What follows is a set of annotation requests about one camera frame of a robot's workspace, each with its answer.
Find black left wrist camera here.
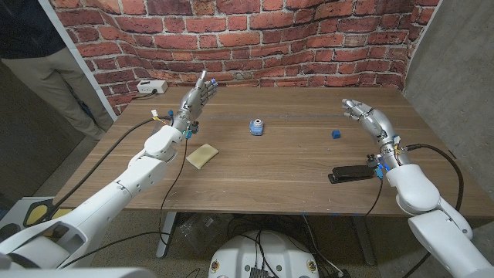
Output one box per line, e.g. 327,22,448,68
184,120,201,140

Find white robot torso base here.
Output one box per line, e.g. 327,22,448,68
208,230,321,278

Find blue tape dispenser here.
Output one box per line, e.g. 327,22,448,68
249,118,266,137

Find white power box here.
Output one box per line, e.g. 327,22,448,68
136,79,169,95

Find white table leg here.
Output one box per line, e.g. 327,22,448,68
155,211,179,259

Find yellow and black floor pad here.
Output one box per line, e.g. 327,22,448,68
22,198,74,229

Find thin black left wrist cable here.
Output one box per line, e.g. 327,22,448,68
57,133,191,270

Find black stapler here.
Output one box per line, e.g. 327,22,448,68
327,164,377,185

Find red brick printed backdrop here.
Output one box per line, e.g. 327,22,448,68
49,0,442,117

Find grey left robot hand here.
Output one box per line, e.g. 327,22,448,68
172,69,219,125

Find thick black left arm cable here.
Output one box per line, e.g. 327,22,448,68
26,114,174,232

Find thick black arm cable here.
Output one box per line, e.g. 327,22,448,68
26,114,174,232
401,143,465,278

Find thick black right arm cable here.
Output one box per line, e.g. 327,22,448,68
401,143,465,278

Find person in khaki trousers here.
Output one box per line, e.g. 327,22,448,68
0,0,115,143

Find dark table leg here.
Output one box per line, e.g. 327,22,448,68
350,215,377,267

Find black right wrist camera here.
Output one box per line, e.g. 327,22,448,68
365,153,387,180

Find clear plastic bag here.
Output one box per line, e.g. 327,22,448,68
178,213,218,249

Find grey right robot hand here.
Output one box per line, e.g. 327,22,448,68
340,97,400,146

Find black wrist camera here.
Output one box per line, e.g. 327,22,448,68
365,153,387,180
184,120,201,140

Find white backdrop frame panel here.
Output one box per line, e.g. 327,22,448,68
36,0,118,123

